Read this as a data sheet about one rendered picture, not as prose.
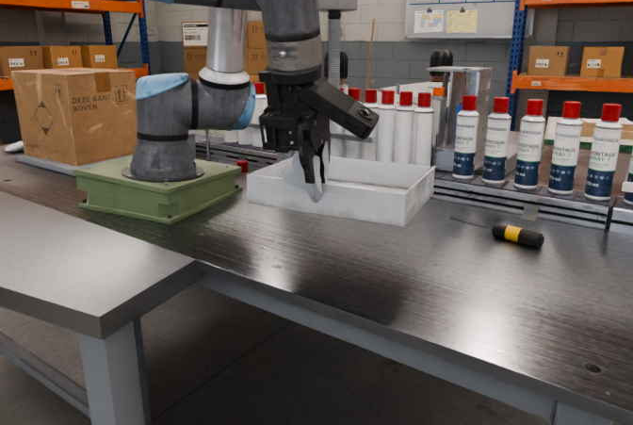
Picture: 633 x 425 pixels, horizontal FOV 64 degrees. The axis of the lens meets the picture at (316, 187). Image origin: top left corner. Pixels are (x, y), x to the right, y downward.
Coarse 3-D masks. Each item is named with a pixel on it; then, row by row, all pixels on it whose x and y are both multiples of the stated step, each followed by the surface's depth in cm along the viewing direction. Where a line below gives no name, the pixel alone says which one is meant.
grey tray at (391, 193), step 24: (264, 168) 88; (288, 168) 96; (336, 168) 98; (360, 168) 96; (384, 168) 94; (408, 168) 92; (432, 168) 89; (264, 192) 83; (288, 192) 81; (336, 192) 77; (360, 192) 76; (384, 192) 74; (408, 192) 74; (432, 192) 91; (336, 216) 78; (360, 216) 77; (384, 216) 75; (408, 216) 76
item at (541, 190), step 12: (228, 144) 167; (444, 180) 125; (456, 180) 124; (468, 180) 124; (480, 180) 124; (504, 180) 124; (528, 192) 114; (540, 192) 114; (576, 192) 114; (600, 204) 106; (612, 204) 106
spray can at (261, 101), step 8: (256, 88) 157; (256, 96) 157; (264, 96) 158; (256, 104) 158; (264, 104) 158; (256, 112) 158; (256, 120) 159; (256, 128) 160; (256, 136) 161; (256, 144) 161
